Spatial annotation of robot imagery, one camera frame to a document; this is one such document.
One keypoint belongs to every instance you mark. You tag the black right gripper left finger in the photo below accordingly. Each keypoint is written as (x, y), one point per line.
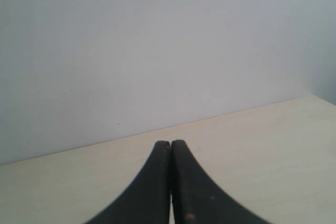
(147, 198)

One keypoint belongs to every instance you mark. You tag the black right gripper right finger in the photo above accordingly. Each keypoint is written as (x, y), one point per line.
(196, 198)

